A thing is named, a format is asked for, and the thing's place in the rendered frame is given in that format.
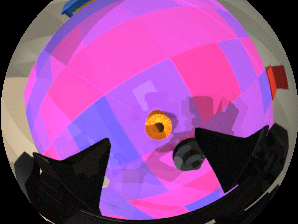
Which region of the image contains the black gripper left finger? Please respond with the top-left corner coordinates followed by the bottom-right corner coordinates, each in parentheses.
top-left (32, 137), bottom-right (112, 213)

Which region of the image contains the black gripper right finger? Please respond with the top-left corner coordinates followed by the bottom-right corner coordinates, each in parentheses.
top-left (194, 125), bottom-right (269, 193)

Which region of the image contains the orange knob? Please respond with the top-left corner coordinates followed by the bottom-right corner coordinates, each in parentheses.
top-left (145, 109), bottom-right (172, 140)

